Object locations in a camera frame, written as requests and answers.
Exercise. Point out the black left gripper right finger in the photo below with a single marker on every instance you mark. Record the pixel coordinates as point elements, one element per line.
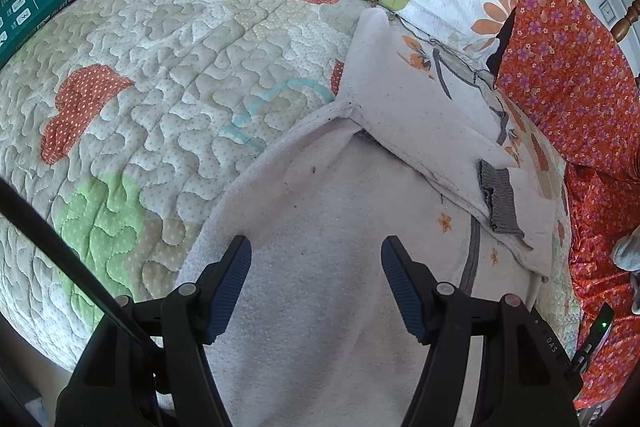
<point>497,357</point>

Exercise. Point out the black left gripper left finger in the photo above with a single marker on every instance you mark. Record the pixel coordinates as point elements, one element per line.
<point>117,383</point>

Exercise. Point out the pale pink knit garment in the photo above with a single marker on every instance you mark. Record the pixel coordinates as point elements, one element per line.
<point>468,184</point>

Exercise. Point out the grey fluffy sock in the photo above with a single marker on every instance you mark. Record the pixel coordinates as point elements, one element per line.
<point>626,256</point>

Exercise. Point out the orange floral bed sheet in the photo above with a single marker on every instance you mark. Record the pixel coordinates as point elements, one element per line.
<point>565,71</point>

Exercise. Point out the heart patchwork quilt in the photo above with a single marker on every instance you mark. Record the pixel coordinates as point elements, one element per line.
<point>124,122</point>

